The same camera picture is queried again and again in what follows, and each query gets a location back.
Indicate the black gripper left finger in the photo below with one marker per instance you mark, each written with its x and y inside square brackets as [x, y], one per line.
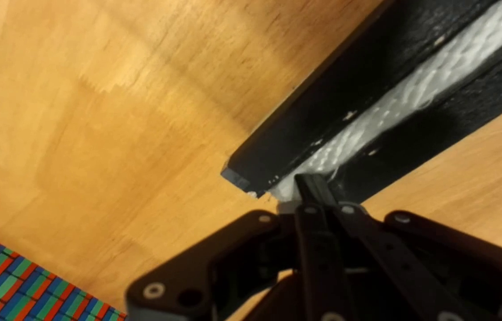
[292, 259]

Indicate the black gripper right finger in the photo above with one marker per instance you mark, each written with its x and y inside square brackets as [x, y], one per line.
[427, 270]

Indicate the long black channel rail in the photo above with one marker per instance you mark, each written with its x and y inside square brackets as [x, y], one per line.
[417, 77]

